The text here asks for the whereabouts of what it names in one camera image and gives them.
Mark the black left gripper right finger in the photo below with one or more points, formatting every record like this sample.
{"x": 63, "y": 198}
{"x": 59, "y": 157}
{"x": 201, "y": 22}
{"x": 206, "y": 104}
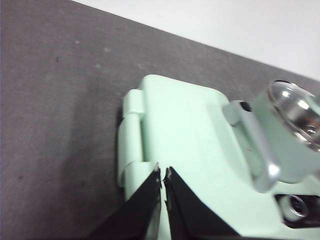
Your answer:
{"x": 190, "y": 215}

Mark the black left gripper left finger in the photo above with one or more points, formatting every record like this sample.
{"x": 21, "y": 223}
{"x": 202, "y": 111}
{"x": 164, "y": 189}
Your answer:
{"x": 140, "y": 212}

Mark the glass pot lid green knob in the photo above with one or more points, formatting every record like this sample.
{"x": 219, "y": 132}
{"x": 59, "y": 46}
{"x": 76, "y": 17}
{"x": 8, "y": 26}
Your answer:
{"x": 292, "y": 110}

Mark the green breakfast machine base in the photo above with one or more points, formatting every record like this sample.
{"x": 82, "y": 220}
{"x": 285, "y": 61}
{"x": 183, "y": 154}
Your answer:
{"x": 262, "y": 217}

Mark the green hinged griddle lid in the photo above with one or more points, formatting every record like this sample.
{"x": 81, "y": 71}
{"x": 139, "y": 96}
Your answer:
{"x": 185, "y": 130}

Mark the silver control knob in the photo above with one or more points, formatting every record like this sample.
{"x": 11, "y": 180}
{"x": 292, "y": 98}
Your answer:
{"x": 297, "y": 206}

